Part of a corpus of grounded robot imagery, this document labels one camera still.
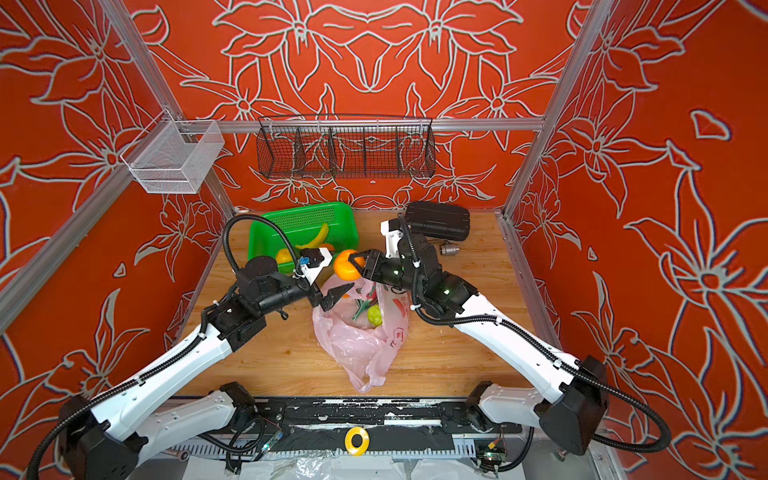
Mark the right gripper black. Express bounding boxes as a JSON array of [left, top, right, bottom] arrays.
[[346, 246, 428, 296]]

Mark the yellow apple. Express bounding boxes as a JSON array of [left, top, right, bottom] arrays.
[[275, 248, 294, 270]]

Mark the pink plastic bag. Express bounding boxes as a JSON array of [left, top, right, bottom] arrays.
[[312, 278, 411, 393]]

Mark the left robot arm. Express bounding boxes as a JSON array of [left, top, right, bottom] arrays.
[[25, 213, 352, 479]]

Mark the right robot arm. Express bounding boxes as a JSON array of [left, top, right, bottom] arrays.
[[334, 216, 671, 455]]

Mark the red dragon fruit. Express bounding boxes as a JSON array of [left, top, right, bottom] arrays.
[[352, 288, 378, 322]]

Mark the yellow banana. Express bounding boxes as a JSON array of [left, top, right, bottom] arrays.
[[295, 223, 330, 250]]

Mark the green pear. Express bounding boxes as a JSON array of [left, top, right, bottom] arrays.
[[367, 304, 383, 328]]

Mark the green plastic basket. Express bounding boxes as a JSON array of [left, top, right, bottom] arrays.
[[248, 202, 359, 274]]

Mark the metal drill chuck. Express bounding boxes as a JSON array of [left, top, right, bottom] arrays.
[[440, 242, 460, 256]]

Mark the black tool case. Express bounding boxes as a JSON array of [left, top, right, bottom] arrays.
[[405, 201, 470, 241]]

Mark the yellow tape roll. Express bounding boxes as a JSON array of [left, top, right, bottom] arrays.
[[344, 426, 370, 457]]

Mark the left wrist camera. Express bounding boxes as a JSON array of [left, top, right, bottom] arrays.
[[297, 247, 333, 285]]

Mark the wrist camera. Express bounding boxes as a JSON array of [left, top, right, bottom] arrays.
[[380, 218, 403, 259], [297, 247, 333, 285]]

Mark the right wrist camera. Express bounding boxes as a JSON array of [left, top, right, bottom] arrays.
[[380, 218, 403, 259]]

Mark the black wire wall basket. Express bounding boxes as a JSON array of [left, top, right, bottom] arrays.
[[255, 115, 437, 180]]

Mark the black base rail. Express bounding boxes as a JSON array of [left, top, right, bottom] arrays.
[[256, 396, 527, 434]]

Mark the white mesh wall basket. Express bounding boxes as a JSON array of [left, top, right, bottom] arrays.
[[121, 120, 225, 194]]

